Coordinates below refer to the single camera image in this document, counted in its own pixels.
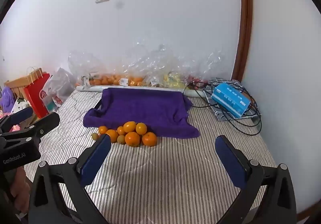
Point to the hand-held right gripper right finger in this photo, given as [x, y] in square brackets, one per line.
[232, 163]

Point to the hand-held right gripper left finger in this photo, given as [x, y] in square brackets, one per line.
[96, 161]

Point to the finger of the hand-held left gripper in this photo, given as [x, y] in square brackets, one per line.
[46, 122]
[21, 114]

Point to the small red and green fruit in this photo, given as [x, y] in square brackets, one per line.
[94, 136]

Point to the small round orange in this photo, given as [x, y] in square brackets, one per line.
[102, 130]
[121, 130]

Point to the brown-green round fruit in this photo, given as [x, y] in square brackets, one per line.
[121, 139]

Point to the large yellow-orange citrus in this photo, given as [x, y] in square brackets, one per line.
[129, 126]

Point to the round orange with stem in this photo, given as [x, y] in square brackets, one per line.
[149, 138]

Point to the purple towel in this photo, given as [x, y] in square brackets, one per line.
[145, 108]

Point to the person's left hand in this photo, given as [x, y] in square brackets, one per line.
[20, 184]

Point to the white dotted cloth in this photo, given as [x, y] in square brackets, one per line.
[20, 105]

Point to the purple plush toy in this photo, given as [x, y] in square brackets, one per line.
[6, 100]

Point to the red paper bag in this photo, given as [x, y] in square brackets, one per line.
[37, 98]

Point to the brown paper bag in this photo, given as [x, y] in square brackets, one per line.
[17, 86]

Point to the white plastic bag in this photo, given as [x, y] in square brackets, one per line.
[59, 86]

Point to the blue tissue box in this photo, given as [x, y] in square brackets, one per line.
[230, 100]

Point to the clear bag of leafy oranges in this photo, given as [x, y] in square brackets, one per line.
[97, 74]

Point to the grey patterned cloth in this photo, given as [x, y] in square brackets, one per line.
[220, 81]

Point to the clear bag of yellow fruit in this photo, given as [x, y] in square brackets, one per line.
[173, 78]

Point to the brown wooden door frame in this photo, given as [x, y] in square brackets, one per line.
[244, 26]

